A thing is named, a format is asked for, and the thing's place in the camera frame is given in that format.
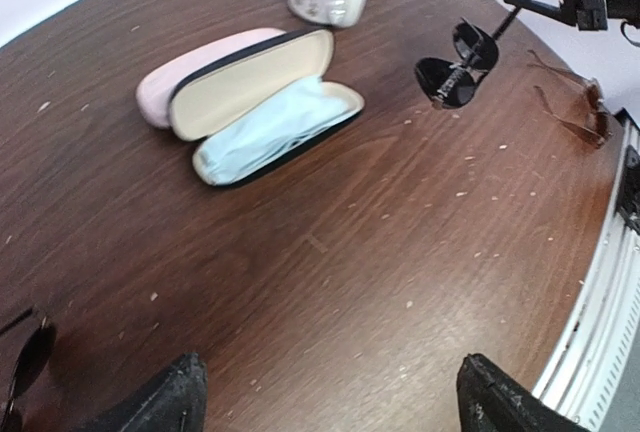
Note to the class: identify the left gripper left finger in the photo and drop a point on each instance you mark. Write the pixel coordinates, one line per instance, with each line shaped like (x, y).
(175, 399)

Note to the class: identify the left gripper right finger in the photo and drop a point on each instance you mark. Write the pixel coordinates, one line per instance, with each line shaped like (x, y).
(489, 400)

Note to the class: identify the black sunglasses dark lenses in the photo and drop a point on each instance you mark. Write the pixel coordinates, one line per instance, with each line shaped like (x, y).
(453, 84)

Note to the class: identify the blue cleaning cloth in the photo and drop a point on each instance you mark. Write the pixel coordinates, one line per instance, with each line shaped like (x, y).
(293, 116)

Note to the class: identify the black glasses case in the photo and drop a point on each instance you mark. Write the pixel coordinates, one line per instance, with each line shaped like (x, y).
(255, 106)

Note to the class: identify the front aluminium rail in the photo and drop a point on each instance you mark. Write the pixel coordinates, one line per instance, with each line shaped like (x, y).
(582, 374)

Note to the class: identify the tortoise frame glasses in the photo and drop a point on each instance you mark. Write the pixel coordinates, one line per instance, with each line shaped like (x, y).
(583, 112)

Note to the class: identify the thin black frame glasses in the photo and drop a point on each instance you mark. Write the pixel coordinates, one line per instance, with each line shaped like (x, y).
(30, 363)

